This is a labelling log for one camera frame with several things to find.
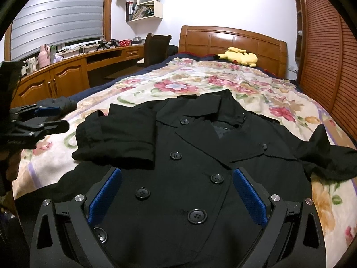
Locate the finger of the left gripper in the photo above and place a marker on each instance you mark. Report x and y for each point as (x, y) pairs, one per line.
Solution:
(47, 128)
(41, 111)

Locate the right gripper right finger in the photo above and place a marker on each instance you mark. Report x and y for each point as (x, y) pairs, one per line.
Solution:
(291, 234)

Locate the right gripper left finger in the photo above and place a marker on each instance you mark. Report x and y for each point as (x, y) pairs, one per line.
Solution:
(85, 212)

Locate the black double-breasted coat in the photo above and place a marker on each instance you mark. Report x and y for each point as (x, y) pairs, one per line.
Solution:
(177, 205)

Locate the person's left hand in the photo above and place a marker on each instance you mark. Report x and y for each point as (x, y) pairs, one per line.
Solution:
(10, 161)

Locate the dark grey folded garment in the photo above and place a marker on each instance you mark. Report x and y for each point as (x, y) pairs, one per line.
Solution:
(65, 104)

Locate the wooden desk with cabinets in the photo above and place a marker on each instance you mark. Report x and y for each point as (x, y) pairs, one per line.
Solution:
(70, 76)

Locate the pink bottle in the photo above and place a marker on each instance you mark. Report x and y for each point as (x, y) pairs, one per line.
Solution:
(44, 56)

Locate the grey window blind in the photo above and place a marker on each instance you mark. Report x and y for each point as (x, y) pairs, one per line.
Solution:
(54, 22)

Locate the red basket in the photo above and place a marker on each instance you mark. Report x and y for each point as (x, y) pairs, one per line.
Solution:
(125, 43)

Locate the dark wooden chair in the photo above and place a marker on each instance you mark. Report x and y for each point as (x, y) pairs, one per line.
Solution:
(157, 48)

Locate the floral bed blanket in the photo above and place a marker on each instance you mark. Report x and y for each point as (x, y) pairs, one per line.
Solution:
(253, 89)

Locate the wooden bed headboard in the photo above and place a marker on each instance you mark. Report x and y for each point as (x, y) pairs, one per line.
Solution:
(210, 40)

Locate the yellow plush toy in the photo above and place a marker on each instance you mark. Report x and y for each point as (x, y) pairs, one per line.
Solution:
(239, 57)

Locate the louvered wooden wardrobe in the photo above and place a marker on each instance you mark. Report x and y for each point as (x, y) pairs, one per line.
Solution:
(326, 55)

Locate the white wall shelf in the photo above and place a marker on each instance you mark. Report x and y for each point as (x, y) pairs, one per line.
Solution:
(143, 10)

